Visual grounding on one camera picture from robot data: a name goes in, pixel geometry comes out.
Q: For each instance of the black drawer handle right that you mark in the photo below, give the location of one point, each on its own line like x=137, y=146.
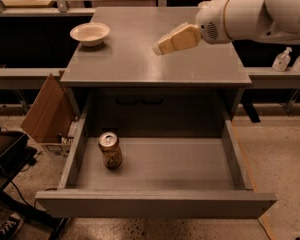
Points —
x=151, y=99

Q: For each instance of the black drawer handle left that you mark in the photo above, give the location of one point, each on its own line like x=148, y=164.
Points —
x=127, y=99

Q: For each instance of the cardboard box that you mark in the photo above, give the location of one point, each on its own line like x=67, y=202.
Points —
x=50, y=116

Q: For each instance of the black sneaker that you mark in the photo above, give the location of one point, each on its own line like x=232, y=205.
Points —
x=11, y=226

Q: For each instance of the black cart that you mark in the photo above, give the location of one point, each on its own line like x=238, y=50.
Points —
x=14, y=154

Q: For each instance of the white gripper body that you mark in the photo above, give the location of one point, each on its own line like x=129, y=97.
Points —
x=210, y=21

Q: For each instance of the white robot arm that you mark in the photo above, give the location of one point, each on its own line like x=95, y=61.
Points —
x=225, y=21

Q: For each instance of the black drawer handle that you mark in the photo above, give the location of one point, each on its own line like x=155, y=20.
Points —
x=151, y=99
x=127, y=99

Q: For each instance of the orange soda can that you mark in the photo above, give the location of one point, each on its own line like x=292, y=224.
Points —
x=108, y=143

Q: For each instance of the open grey top drawer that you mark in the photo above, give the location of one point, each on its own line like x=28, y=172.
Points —
x=159, y=177

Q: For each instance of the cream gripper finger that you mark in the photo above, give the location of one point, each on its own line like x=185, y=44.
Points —
x=184, y=36

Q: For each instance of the grey cabinet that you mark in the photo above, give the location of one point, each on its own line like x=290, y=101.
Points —
x=200, y=87

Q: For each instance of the white bowl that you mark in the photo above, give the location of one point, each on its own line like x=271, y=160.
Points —
x=90, y=34

